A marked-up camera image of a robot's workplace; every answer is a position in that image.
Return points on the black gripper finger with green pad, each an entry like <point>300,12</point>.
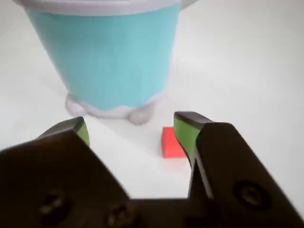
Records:
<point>237,166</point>
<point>47,173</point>

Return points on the red block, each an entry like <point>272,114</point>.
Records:
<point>169,145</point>

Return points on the teal whale-shaped bin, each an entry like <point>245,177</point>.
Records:
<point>107,59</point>

